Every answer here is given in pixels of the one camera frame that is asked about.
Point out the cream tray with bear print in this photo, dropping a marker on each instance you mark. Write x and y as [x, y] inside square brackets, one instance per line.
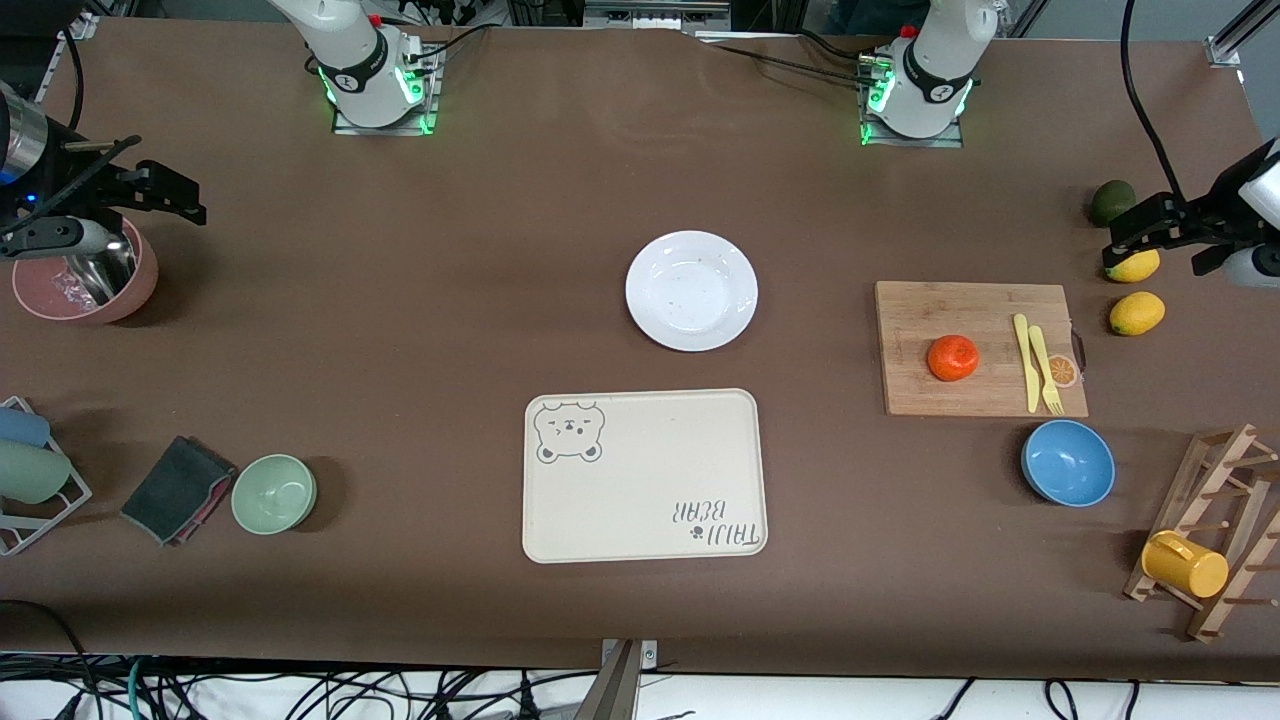
[640, 480]

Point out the wooden mug rack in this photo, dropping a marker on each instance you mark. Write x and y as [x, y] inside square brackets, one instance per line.
[1240, 437]

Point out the grey metal pole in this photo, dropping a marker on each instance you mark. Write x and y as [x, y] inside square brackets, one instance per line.
[612, 690]

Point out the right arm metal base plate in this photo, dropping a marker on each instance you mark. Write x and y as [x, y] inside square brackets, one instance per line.
[345, 126]

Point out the dark grey folded cloth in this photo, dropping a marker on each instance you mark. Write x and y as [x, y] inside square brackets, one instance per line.
[175, 485]

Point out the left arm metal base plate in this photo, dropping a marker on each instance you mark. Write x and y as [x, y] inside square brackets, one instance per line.
[945, 141]

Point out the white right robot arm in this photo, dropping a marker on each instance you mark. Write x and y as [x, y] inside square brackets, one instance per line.
[355, 60]

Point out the clear plastic ice pieces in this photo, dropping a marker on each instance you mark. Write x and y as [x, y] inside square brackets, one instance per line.
[72, 290]

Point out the white round plate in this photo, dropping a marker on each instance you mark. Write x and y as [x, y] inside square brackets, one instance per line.
[690, 295]

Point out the yellow lemon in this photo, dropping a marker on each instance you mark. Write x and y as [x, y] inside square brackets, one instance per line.
[1140, 267]
[1137, 313]

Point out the dark green avocado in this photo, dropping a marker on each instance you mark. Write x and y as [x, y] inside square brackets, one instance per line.
[1110, 203]

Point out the yellow mug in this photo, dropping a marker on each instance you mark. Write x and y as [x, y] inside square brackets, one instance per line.
[1190, 568]

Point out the pale green cup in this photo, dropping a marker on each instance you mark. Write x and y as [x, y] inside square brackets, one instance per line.
[30, 472]

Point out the light blue cup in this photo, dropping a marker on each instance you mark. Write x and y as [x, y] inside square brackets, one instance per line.
[22, 428]

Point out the yellow plastic knife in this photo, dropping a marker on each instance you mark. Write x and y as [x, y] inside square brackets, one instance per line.
[1028, 370]

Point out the light green bowl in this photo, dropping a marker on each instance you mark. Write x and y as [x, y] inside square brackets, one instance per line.
[273, 495]

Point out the metal clamp bracket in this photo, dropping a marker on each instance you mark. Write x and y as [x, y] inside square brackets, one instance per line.
[648, 655]

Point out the pink bowl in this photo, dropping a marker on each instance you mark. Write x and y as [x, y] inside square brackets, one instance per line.
[135, 290]

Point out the wooden cutting board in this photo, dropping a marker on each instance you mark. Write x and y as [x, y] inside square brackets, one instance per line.
[930, 300]

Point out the metal scoop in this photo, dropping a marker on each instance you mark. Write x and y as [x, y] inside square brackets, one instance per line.
[112, 272]

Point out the blue bowl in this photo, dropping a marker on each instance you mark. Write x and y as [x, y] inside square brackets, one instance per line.
[1068, 463]

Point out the aluminium frame profile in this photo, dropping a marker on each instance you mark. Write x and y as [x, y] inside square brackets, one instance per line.
[1240, 35]
[80, 25]

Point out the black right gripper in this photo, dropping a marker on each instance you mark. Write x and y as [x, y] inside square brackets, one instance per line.
[78, 190]

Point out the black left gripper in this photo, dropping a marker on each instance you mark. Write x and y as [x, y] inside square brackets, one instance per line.
[1199, 222]

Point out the orange fruit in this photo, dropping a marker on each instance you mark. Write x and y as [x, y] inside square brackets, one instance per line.
[953, 358]

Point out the yellow plastic fork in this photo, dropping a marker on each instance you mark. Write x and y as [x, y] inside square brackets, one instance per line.
[1041, 350]

